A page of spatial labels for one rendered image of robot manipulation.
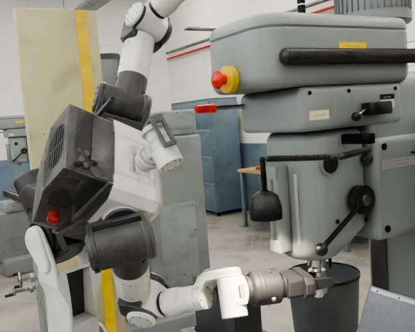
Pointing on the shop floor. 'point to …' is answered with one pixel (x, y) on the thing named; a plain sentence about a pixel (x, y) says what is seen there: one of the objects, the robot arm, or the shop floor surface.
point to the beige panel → (61, 99)
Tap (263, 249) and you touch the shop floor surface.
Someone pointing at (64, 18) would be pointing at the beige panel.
